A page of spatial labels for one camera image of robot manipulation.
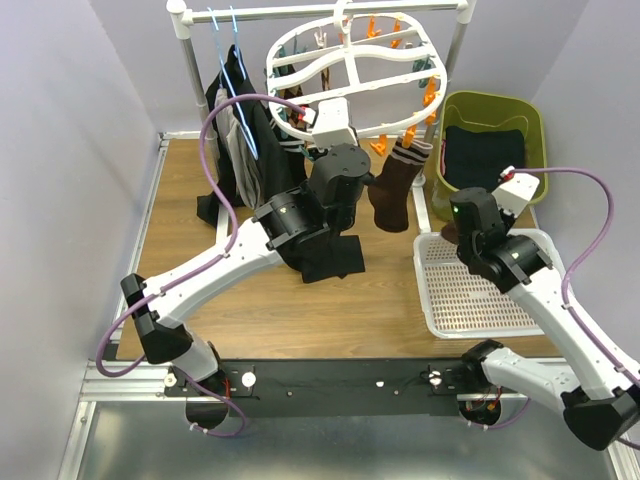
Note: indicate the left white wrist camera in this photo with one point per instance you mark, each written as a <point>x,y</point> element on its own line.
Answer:
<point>330,124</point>

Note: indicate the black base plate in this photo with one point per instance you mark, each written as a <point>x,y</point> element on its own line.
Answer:
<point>339,387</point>

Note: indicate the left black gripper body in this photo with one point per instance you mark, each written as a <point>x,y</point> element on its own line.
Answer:
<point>347,221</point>

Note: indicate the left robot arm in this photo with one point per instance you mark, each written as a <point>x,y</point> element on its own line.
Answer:
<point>305,228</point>

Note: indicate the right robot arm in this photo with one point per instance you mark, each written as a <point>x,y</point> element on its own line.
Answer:
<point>597,393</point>

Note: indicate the brown striped sock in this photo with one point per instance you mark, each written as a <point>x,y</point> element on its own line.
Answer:
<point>389,192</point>
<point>450,233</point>

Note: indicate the white round clip hanger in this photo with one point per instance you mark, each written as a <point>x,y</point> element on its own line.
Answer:
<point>373,46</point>

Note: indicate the white perforated basket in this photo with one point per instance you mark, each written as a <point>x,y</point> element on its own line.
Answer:
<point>458,305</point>

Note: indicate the black cloth in bin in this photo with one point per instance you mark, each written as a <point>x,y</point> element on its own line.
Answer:
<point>477,159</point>

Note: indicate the aluminium frame rail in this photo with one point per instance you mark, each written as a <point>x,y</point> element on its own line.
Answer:
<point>143,385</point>

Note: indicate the black hanging garment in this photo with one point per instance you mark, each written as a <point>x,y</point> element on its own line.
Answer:
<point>270,170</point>

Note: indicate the white clothes rack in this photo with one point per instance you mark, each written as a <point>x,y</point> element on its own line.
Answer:
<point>233,85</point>

